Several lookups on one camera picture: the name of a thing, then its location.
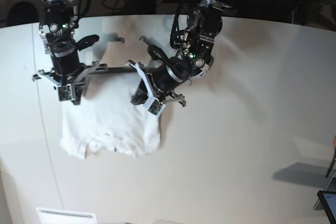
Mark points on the white T-shirt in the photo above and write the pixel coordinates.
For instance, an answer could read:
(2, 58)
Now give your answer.
(105, 119)

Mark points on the black tablet with stand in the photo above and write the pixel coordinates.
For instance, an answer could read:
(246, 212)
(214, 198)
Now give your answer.
(326, 199)

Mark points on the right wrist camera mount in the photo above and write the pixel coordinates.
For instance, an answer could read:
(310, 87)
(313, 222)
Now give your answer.
(65, 87)

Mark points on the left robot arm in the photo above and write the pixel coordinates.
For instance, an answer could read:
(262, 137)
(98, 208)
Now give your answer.
(195, 26)

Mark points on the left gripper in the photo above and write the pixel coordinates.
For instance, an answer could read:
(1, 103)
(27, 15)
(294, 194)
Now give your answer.
(165, 79)

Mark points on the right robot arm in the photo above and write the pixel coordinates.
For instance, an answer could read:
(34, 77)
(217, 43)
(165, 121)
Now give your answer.
(57, 29)

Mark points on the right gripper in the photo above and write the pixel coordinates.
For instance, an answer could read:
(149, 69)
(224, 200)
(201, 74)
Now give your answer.
(66, 66)

